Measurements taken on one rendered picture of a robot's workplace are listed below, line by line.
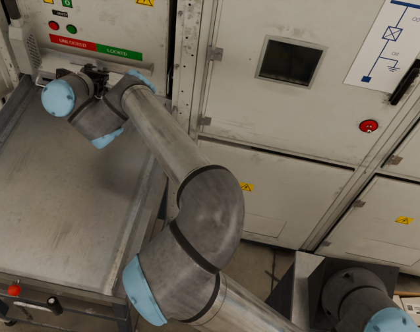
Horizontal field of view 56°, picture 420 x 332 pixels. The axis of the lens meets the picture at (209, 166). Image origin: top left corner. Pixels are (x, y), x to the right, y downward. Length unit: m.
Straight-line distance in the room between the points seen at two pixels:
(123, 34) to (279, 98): 0.55
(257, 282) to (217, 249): 1.53
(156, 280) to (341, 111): 0.92
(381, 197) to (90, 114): 1.20
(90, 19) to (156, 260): 0.93
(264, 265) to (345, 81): 1.21
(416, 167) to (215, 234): 1.12
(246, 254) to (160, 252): 1.58
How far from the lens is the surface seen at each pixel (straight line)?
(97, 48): 1.45
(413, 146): 1.54
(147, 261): 0.66
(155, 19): 1.31
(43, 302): 1.57
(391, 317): 1.07
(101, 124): 1.11
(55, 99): 1.12
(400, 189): 1.74
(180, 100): 1.44
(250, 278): 2.16
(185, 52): 1.29
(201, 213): 0.63
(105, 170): 1.39
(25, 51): 1.44
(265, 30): 1.18
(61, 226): 1.30
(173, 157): 0.77
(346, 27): 1.18
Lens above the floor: 1.98
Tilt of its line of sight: 54 degrees down
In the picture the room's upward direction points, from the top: 11 degrees clockwise
